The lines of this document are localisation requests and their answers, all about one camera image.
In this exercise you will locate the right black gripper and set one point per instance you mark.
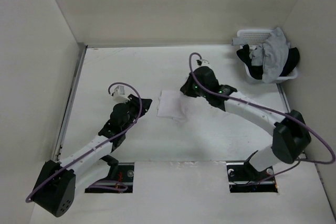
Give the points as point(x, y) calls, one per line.
point(186, 88)

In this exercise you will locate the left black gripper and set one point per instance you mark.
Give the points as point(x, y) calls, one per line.
point(134, 102)

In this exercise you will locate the white tank top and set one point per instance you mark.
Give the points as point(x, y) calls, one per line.
point(170, 106)

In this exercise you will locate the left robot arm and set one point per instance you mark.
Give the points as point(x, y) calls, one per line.
point(55, 187)

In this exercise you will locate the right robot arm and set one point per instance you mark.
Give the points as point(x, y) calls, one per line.
point(289, 139)

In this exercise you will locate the grey tank top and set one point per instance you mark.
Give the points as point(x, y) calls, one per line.
point(271, 55)

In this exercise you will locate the black tank top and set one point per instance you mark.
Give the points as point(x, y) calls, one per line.
point(256, 72)

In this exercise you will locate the white plastic laundry basket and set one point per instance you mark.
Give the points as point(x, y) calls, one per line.
point(254, 37)

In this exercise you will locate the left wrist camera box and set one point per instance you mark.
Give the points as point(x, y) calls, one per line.
point(119, 95)

